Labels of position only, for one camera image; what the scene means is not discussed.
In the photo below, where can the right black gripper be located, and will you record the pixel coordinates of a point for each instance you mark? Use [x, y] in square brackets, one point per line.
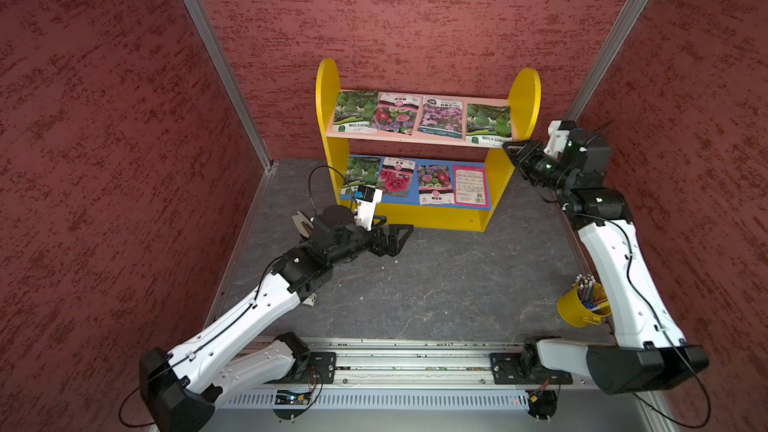
[523, 155]

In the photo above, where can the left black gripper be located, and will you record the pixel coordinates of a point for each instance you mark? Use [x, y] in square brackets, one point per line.
[393, 247]

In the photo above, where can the large green gourd seed bag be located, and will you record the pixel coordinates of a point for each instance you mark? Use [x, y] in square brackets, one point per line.
[487, 125]

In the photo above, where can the purple flower seed bag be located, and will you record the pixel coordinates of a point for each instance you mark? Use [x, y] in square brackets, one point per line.
[442, 117]

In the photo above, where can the pink zinnia seed bag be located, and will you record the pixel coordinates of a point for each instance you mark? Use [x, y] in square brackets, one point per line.
[396, 113]

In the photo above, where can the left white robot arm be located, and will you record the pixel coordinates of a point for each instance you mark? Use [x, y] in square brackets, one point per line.
[182, 388]

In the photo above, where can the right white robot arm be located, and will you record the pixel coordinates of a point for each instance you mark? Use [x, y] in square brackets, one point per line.
[651, 353]

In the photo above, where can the pink back-side seed bag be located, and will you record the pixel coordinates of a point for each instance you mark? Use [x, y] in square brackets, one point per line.
[470, 186]

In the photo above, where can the red dahlia seed bag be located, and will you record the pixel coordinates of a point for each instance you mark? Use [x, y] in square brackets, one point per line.
[395, 177]

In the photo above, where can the mixed flower seed bag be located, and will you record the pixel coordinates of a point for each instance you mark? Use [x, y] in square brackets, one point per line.
[435, 185]

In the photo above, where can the green gourd bag lower shelf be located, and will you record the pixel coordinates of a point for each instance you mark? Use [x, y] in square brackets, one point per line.
[361, 171]

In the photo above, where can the yellow wooden shelf unit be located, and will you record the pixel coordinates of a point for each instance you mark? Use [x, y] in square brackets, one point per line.
[524, 101]

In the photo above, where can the silver stapler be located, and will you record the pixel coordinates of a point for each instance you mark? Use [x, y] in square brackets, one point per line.
[303, 224]

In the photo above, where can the yellow pencil cup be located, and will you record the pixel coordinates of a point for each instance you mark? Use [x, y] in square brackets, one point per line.
[585, 303]

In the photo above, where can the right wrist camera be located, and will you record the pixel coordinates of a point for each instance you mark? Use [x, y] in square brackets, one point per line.
[558, 132]

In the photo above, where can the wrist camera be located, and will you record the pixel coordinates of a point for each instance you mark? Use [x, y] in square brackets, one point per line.
[558, 132]
[366, 198]

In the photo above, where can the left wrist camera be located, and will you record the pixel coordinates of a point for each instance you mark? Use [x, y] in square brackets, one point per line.
[366, 198]

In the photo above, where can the right corner aluminium post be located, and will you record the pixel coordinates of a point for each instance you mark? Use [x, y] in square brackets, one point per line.
[620, 31]

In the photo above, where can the corner aluminium post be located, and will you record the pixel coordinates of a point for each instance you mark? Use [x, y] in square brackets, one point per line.
[216, 53]
[620, 31]

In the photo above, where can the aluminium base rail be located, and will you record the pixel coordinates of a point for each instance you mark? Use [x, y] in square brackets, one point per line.
[411, 364]

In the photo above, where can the left corner aluminium post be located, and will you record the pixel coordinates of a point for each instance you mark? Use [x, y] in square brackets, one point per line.
[216, 53]

